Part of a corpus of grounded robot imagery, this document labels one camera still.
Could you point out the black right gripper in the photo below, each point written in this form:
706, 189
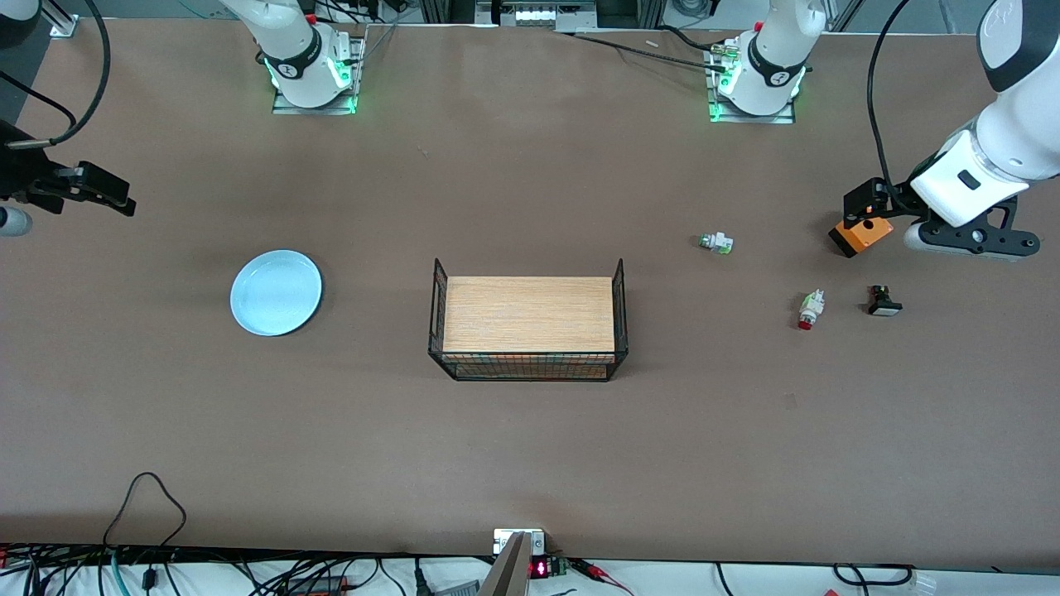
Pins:
23, 175

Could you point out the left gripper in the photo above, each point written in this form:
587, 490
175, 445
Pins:
896, 199

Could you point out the red push button switch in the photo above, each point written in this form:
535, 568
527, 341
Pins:
811, 308

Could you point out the light blue round plate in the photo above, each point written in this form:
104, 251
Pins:
276, 293

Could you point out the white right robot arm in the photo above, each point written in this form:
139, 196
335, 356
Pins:
302, 50

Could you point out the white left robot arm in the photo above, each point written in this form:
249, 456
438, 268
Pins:
1014, 141

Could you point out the black white-capped push button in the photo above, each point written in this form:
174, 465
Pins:
884, 308

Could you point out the orange block with black end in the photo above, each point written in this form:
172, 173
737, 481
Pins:
869, 234

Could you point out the light wooden board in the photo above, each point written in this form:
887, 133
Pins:
530, 314

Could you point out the grey device with white lights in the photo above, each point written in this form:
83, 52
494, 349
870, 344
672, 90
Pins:
538, 15

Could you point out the black power adapter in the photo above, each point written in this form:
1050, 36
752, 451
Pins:
319, 586

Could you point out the red clip test leads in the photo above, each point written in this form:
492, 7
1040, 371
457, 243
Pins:
592, 569

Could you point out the red digit display module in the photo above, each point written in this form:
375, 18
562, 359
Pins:
540, 568

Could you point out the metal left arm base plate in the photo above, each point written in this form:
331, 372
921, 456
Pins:
782, 118

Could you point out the green push button switch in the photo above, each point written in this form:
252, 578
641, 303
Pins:
717, 242

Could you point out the aluminium frame profile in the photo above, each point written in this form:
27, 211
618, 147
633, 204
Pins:
62, 21

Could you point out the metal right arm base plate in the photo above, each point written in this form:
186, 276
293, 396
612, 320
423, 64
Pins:
290, 108

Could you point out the grey metal camera mount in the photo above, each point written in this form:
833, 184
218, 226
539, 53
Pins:
509, 571

